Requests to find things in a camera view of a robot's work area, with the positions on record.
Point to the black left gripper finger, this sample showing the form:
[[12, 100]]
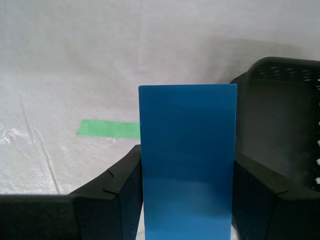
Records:
[[275, 217], [75, 217]]

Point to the blue rectangular block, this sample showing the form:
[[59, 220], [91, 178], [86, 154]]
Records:
[[187, 162]]

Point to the black perforated plastic basket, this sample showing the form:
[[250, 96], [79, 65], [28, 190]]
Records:
[[262, 112]]

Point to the long green tape strip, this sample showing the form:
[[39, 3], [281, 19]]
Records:
[[107, 128]]

